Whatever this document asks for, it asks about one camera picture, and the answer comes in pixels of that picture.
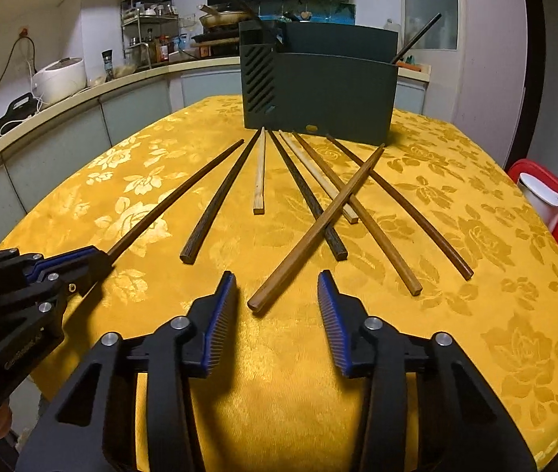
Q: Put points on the medium brown chopstick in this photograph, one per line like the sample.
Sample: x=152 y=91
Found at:
x=293 y=261

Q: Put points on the white rice cooker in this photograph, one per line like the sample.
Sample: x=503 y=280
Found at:
x=59 y=80

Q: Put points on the white lidded jug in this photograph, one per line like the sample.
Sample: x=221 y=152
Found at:
x=542 y=198

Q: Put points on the long brown chopstick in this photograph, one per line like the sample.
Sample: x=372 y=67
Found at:
x=410 y=280

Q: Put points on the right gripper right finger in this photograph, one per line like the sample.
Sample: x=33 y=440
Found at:
x=365 y=346

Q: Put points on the golden pan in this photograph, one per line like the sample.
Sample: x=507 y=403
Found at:
x=213 y=18

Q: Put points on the dark brown chopstick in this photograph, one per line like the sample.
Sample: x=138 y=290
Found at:
x=191 y=249

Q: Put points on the dark green utensil holder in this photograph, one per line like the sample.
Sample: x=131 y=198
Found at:
x=335 y=79

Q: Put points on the black textured chopstick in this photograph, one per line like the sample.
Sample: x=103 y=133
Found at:
x=331 y=237

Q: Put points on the brown wooden chopstick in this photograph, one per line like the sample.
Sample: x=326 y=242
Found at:
x=444 y=245

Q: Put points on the yellow floral tablecloth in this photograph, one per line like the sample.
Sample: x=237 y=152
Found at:
x=276 y=402

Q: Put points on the metal kitchen rack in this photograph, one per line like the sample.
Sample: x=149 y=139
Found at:
x=150 y=31

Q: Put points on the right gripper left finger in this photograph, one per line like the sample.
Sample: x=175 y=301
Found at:
x=187 y=347

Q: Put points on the pale bamboo chopstick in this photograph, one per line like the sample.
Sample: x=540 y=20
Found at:
x=258 y=196
x=348 y=212

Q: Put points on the black countertop appliance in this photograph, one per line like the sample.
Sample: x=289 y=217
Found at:
x=18 y=110

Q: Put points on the white plastic bottle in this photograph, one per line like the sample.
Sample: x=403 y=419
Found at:
x=393 y=26

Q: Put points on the reddish brown chopstick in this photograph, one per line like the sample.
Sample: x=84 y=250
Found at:
x=137 y=230

